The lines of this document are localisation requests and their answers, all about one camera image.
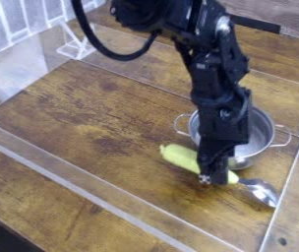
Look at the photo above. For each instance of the clear acrylic corner bracket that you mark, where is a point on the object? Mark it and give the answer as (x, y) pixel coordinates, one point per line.
(75, 48)

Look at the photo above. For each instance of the black wall slot strip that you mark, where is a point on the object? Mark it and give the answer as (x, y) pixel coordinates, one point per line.
(256, 24)

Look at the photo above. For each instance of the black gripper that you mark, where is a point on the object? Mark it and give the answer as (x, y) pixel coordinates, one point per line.
(224, 105)

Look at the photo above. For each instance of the small stainless steel pot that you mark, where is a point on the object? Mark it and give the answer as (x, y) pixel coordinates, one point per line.
(261, 141)

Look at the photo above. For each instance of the clear acrylic back barrier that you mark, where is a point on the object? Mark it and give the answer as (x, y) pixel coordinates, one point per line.
(161, 69)

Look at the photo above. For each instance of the clear acrylic front barrier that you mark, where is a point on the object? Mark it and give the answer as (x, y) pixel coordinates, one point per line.
(178, 232)

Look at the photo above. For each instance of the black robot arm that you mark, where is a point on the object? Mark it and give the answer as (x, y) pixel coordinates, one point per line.
(202, 30)

